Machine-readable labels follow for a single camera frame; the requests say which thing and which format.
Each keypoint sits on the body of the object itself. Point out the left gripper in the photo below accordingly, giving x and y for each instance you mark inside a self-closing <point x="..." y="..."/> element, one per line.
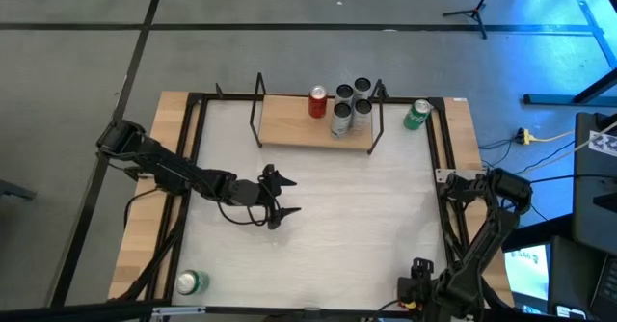
<point x="248" y="193"/>

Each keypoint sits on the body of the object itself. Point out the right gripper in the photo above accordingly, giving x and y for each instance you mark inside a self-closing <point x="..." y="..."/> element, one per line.
<point x="431" y="290"/>

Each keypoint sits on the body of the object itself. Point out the Celsius Arctic Vibe can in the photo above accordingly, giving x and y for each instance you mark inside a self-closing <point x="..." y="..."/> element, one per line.
<point x="341" y="119"/>

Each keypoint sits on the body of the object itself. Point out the red Coca-Cola can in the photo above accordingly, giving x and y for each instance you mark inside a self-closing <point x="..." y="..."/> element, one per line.
<point x="317" y="102"/>

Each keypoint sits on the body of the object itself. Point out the Celsius Tropical Vibe can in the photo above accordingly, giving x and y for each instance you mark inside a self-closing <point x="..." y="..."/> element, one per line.
<point x="361" y="115"/>

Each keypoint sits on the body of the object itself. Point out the green Sprite can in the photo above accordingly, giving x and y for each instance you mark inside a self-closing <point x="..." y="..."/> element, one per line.
<point x="417" y="115"/>
<point x="193" y="282"/>

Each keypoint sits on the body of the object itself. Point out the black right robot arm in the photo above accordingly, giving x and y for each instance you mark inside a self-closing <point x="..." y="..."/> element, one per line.
<point x="489" y="240"/>

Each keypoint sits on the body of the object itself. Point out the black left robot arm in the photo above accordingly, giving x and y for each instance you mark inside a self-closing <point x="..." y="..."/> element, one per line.
<point x="169" y="168"/>

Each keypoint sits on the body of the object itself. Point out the silver mounting plate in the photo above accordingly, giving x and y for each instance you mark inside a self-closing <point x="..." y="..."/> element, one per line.
<point x="446" y="175"/>

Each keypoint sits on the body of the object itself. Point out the laptop screen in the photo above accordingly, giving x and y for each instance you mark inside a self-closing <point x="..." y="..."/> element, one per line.
<point x="528" y="274"/>

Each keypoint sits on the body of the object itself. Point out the slim Celsius can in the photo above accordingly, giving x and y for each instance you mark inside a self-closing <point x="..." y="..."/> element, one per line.
<point x="362" y="86"/>
<point x="344" y="93"/>

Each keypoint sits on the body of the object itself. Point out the black keyboard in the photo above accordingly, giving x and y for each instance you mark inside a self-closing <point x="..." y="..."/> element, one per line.
<point x="607" y="288"/>

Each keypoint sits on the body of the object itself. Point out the black cabinet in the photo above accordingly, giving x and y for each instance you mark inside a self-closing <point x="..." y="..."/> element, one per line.
<point x="593" y="192"/>

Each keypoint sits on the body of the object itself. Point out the black floor beam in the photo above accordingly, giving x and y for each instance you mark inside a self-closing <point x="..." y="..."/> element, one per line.
<point x="554" y="100"/>

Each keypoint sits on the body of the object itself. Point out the white marker tag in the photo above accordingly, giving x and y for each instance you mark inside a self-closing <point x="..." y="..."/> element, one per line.
<point x="603" y="143"/>

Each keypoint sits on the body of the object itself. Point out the black tripod stand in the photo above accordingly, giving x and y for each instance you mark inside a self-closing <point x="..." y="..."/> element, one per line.
<point x="477" y="11"/>

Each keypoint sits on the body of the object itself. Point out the black frame wooden shelf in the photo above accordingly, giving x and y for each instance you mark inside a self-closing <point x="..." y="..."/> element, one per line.
<point x="289" y="124"/>

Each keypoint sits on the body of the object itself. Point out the black table frame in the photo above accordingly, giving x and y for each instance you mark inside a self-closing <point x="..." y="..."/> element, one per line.
<point x="236" y="98"/>

